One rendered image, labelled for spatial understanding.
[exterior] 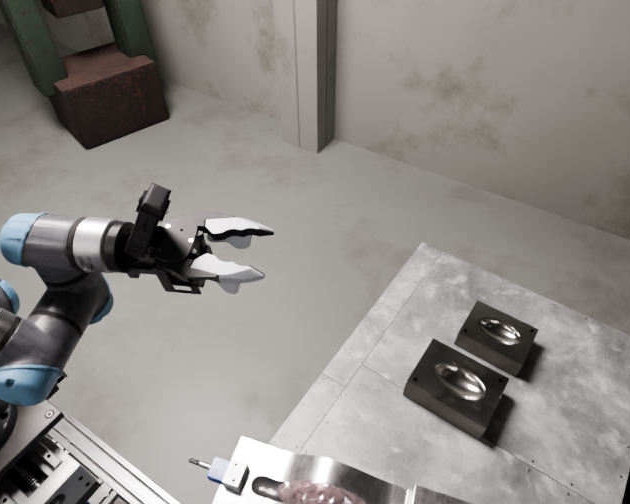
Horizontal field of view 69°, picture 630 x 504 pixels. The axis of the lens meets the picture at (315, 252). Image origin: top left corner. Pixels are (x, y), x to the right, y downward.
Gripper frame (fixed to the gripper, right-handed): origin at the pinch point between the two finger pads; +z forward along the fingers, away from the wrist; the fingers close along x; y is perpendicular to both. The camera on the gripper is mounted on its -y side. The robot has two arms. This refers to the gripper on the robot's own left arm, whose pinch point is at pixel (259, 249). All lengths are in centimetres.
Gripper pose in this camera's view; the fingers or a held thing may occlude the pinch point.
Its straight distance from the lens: 60.6
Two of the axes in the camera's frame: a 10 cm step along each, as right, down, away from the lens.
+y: 0.3, 5.8, 8.1
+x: -1.2, 8.1, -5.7
